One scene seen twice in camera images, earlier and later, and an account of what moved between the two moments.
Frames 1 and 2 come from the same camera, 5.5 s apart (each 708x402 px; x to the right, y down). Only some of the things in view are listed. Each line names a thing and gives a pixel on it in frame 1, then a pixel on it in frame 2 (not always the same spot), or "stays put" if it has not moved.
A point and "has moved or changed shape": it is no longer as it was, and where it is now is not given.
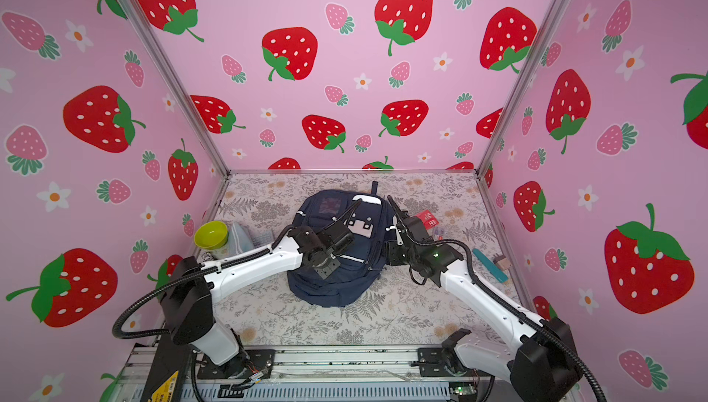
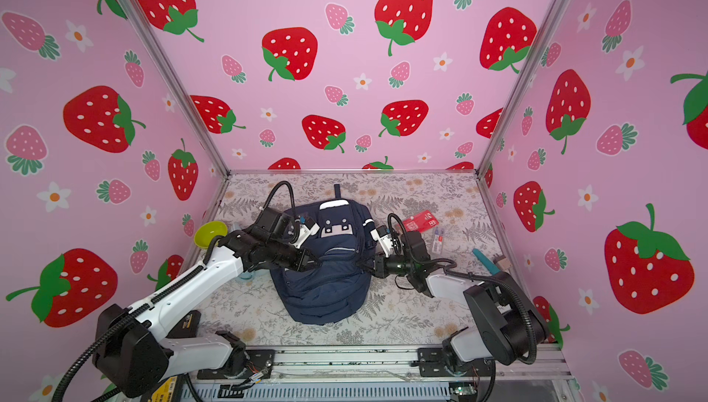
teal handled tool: [497, 273] stays put
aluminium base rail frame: [354, 373] stays put
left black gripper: [333, 267] to [303, 264]
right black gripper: [390, 253] to [379, 266]
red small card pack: [428, 219] stays put
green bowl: [212, 237] stays put
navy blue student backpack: [361, 262] has moved or changed shape
